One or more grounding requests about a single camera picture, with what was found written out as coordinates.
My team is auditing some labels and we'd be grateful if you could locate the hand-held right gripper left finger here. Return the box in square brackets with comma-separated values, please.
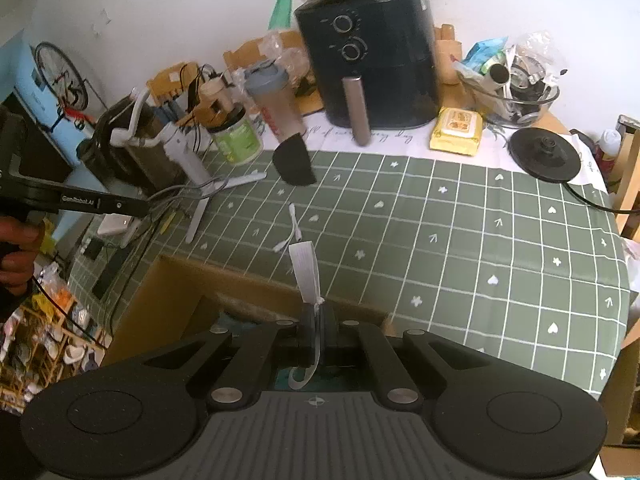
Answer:
[126, 304, 322, 405]

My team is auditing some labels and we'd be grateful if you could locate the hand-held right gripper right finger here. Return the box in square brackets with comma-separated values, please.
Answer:
[322, 306, 497, 407]

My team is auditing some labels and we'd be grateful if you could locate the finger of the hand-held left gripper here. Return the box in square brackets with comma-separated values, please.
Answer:
[147, 178, 234, 219]

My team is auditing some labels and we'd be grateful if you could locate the white elastic strap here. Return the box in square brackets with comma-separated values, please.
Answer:
[287, 240, 327, 392]

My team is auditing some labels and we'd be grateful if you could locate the person's left hand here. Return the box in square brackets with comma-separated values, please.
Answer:
[0, 217, 44, 289]

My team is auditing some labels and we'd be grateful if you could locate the white tripod stand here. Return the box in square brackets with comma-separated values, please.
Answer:
[109, 87, 269, 244]

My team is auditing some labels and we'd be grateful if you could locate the light blue bicycle print box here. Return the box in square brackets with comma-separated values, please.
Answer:
[0, 29, 109, 167]

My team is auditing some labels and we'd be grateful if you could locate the white power bank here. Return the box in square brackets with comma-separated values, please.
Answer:
[97, 213, 134, 236]

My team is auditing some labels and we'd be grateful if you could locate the green label jar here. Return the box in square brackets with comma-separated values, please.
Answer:
[207, 107, 265, 166]

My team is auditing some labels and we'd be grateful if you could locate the black phone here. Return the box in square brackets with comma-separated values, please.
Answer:
[91, 247, 134, 299]

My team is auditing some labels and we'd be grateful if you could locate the wooden rack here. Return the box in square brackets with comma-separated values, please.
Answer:
[147, 62, 247, 127]

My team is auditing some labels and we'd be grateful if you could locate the black round cloth piece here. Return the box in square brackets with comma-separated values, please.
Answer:
[272, 134, 317, 186]

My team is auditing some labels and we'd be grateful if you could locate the grey lid shaker bottle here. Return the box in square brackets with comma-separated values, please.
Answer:
[243, 59, 306, 144]

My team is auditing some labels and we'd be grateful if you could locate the green checked tablecloth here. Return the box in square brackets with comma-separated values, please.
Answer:
[65, 149, 632, 402]

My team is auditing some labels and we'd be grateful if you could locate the shelf of small trinkets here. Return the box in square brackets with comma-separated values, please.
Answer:
[0, 269, 112, 412]

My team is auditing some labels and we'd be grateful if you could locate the green ribbon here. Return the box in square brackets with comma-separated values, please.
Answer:
[268, 0, 297, 31]

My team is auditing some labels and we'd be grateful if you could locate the white printed cloth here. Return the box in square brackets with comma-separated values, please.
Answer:
[294, 119, 609, 192]

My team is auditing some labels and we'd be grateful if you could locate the black air fryer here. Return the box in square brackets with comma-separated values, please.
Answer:
[294, 0, 441, 147]

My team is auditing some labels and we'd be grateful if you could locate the yellow wet wipes packet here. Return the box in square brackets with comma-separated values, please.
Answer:
[428, 106, 485, 158]

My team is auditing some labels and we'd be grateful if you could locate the black round kettle base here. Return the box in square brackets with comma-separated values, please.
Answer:
[507, 127, 583, 184]

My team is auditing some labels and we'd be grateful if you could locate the tall cardboard box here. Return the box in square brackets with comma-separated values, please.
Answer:
[597, 329, 640, 447]

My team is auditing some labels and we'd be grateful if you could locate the glass bowl of clutter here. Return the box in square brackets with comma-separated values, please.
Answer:
[452, 32, 568, 127]

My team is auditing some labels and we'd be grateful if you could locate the red liquid small bottle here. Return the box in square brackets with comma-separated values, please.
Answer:
[594, 129, 622, 174]

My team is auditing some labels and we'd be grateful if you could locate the wooden chair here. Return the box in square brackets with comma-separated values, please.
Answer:
[612, 115, 640, 242]

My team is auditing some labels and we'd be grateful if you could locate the thin white cord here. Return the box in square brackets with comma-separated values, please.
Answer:
[273, 203, 302, 254]

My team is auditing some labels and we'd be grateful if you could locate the black power cable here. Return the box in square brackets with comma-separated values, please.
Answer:
[562, 180, 622, 214]

